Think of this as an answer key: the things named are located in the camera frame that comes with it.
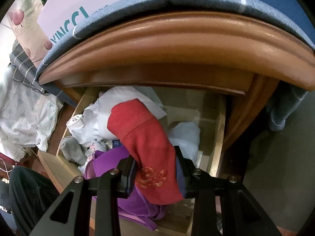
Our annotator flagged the pale floral garment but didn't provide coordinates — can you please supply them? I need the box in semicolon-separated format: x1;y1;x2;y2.
85;140;111;163

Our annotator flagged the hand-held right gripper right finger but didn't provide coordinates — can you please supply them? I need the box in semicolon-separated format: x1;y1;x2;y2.
174;146;282;236

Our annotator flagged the person's dark trouser leg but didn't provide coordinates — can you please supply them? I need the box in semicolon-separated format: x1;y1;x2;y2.
0;166;64;236

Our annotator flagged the grey plaid cloth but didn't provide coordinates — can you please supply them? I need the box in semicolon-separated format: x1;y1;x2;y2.
8;39;50;96

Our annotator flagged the wooden nightstand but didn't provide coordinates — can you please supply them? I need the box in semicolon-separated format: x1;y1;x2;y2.
38;11;315;150

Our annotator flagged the wooden drawer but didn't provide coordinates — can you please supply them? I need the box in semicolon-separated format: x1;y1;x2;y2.
37;86;227;236

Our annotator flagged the large white cloth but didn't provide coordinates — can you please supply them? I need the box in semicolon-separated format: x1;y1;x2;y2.
82;86;168;138

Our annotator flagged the grey sock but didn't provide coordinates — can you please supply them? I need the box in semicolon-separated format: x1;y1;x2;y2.
59;136;88;166

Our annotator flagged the blue towel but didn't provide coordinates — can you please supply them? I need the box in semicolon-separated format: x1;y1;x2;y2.
34;0;315;132

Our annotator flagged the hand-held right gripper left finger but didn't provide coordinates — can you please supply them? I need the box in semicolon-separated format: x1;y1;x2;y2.
37;155;137;236

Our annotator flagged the small white garment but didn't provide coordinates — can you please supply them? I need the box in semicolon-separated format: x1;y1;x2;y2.
66;114;99;145

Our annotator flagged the white patterned sheet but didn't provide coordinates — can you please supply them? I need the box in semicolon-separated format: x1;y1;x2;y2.
0;74;64;153

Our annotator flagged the purple bra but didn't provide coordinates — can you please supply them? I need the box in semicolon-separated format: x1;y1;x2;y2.
79;150;168;231

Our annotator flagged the red sock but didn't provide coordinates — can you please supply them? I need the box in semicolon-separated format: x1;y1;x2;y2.
107;99;185;205

